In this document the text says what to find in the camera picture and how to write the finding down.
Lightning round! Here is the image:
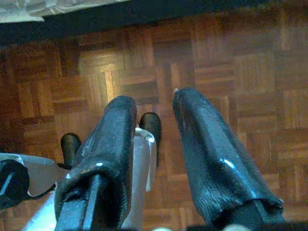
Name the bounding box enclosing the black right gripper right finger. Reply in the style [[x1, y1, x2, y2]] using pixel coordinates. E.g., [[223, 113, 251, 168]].
[[172, 88, 286, 227]]

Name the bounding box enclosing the silver robot left leg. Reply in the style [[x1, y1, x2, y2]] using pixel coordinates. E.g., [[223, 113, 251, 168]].
[[0, 133, 82, 231]]

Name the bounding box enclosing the bed with grey floral sheet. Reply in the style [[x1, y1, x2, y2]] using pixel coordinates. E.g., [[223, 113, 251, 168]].
[[0, 0, 154, 24]]

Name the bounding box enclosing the silver robot right leg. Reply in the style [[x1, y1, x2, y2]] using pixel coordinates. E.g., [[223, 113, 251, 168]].
[[121, 112, 162, 229]]

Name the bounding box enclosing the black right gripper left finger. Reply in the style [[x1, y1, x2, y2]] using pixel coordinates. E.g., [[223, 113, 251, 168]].
[[54, 95, 138, 231]]

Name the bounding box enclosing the silver robot leg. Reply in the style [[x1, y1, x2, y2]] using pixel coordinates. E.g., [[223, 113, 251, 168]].
[[0, 133, 82, 231], [121, 112, 162, 229]]

